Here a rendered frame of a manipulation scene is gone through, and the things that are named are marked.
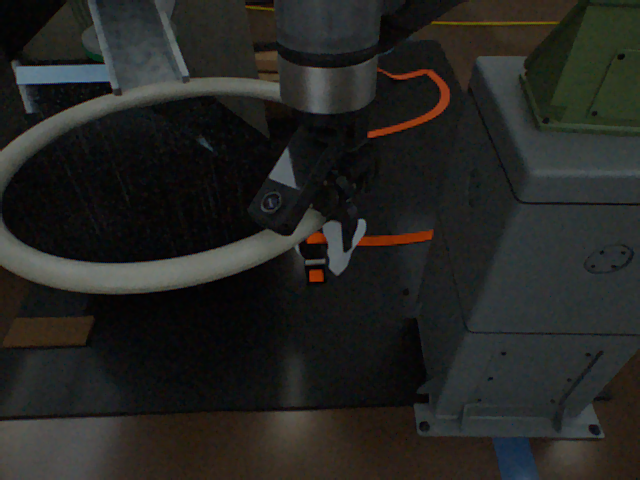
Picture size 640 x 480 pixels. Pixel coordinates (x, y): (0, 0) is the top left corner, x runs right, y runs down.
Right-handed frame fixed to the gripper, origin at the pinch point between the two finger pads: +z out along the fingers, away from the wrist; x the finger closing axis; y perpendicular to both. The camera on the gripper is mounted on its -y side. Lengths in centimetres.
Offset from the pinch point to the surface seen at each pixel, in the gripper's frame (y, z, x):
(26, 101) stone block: 8, 7, 87
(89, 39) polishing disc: 24, -3, 83
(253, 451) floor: 2, 85, 24
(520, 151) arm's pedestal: 38.6, -0.5, -11.0
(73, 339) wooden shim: -8, 79, 89
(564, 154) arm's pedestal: 41.5, -0.6, -16.9
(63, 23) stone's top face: 29, -2, 103
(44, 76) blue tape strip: 13, 3, 86
